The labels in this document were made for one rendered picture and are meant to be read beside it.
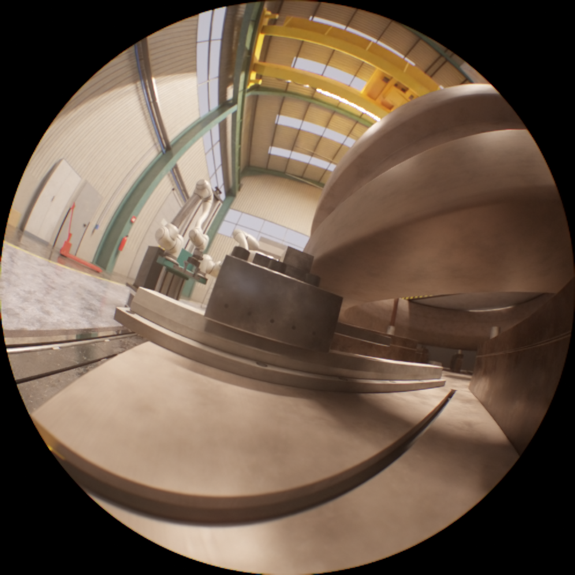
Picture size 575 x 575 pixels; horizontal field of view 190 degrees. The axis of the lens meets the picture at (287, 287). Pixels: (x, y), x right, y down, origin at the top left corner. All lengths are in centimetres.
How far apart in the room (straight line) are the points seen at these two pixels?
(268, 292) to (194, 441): 45
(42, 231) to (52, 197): 84
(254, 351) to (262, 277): 27
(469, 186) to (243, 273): 67
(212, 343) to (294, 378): 31
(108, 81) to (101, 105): 82
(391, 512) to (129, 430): 35
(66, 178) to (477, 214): 641
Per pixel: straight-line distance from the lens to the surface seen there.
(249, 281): 55
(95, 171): 716
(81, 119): 686
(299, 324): 57
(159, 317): 70
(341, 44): 1104
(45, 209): 598
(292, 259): 72
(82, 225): 715
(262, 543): 23
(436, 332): 479
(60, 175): 603
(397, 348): 194
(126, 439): 28
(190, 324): 65
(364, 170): 119
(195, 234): 150
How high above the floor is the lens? 52
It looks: 12 degrees up
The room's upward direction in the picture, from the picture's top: 17 degrees clockwise
